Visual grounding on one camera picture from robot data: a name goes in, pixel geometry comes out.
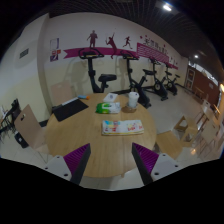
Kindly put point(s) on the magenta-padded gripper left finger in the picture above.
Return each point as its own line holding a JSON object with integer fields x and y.
{"x": 78, "y": 159}

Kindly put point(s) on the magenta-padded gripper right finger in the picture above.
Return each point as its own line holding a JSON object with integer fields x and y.
{"x": 145, "y": 159}

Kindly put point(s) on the light wooden stool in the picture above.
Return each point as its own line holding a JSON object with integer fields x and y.
{"x": 169, "y": 142}

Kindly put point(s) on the black tablet case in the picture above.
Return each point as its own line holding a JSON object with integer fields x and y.
{"x": 70, "y": 109}

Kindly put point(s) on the brown cup holder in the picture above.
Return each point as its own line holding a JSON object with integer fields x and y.
{"x": 127, "y": 109}

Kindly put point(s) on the light wooden chair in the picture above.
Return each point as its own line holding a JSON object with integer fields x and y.
{"x": 29, "y": 128}
{"x": 62, "y": 92}

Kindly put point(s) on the green wet wipes pack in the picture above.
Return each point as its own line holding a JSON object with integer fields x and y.
{"x": 107, "y": 107}

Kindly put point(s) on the blue and orange tube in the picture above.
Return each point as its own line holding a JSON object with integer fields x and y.
{"x": 83, "y": 97}

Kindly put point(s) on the group of wooden chairs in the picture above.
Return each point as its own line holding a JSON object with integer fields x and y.
{"x": 203, "y": 126}

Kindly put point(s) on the small white box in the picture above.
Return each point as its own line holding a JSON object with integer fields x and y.
{"x": 110, "y": 97}

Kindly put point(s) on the black chair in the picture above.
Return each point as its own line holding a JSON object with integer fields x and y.
{"x": 13, "y": 111}

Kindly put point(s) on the round ceiling light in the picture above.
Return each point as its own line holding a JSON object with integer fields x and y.
{"x": 196, "y": 56}
{"x": 167, "y": 7}

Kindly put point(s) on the wall poster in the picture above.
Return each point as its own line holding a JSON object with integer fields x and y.
{"x": 55, "y": 50}

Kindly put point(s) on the grey wall plate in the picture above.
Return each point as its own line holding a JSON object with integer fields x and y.
{"x": 24, "y": 53}

